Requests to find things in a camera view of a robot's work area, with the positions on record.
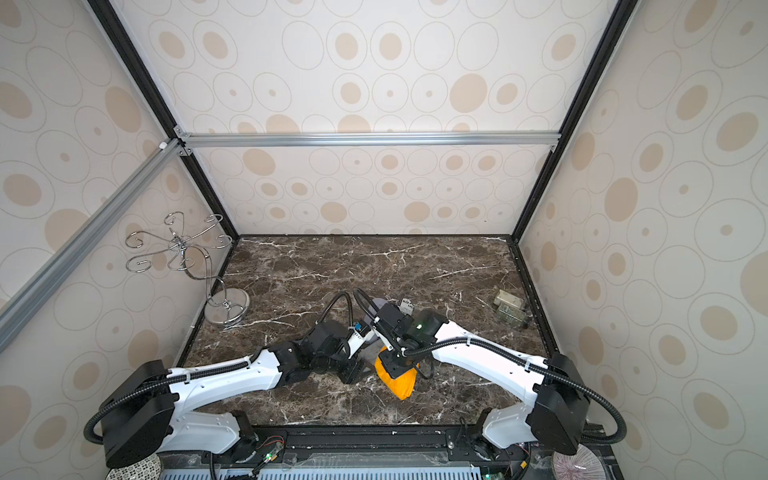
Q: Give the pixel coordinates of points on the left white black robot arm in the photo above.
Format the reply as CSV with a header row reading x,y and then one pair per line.
x,y
160,409

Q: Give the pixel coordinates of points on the diagonal aluminium frame bar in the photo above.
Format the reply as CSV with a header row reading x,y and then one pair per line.
x,y
36,292

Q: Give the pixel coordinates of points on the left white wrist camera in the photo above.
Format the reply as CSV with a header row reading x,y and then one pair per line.
x,y
360,335

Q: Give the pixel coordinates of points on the pink ribbed round object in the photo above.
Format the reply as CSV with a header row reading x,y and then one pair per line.
x,y
583,465

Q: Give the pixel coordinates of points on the green clear box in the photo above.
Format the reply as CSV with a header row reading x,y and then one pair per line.
x,y
511,309

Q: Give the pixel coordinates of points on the orange cleaning cloth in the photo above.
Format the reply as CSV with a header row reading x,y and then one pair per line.
x,y
398,374

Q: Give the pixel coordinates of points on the chrome hook stand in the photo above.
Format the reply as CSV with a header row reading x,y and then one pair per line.
x,y
224,306

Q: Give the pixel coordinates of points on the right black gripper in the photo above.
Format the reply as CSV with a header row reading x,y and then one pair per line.
x,y
390,365

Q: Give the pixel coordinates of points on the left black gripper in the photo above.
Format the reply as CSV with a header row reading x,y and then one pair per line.
x,y
356,369

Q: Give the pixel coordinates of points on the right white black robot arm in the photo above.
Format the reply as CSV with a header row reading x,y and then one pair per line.
x,y
554,407

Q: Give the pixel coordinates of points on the horizontal aluminium frame bar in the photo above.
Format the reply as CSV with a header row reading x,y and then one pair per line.
x,y
374,139

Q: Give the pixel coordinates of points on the patterned round object left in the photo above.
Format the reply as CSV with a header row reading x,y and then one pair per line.
x,y
149,468

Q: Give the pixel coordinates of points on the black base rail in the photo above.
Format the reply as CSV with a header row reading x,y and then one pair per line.
x,y
375,452

